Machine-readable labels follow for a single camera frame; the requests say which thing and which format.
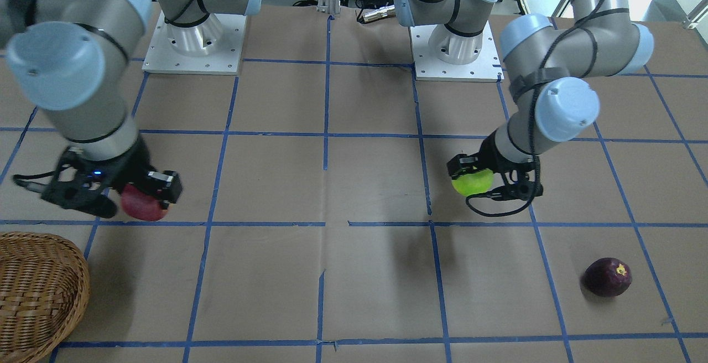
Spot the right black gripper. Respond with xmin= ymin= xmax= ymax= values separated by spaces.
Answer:
xmin=13 ymin=144 xmax=184 ymax=219

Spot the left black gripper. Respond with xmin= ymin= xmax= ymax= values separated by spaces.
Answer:
xmin=447 ymin=133 xmax=544 ymax=201

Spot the green apple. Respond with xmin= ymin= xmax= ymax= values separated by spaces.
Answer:
xmin=451 ymin=169 xmax=494 ymax=197

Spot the red apple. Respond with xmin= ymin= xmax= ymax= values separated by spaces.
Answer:
xmin=121 ymin=184 xmax=169 ymax=221

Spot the dark purple apple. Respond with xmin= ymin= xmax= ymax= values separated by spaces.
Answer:
xmin=581 ymin=257 xmax=633 ymax=298

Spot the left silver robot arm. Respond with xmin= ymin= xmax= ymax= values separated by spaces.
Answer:
xmin=394 ymin=0 xmax=653 ymax=201

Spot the woven wicker basket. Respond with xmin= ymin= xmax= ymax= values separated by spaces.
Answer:
xmin=1 ymin=232 xmax=91 ymax=362

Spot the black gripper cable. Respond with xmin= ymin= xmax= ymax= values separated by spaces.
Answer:
xmin=466 ymin=155 xmax=544 ymax=218

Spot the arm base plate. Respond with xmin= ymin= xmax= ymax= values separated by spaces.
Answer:
xmin=142 ymin=13 xmax=248 ymax=75
xmin=409 ymin=22 xmax=504 ymax=82

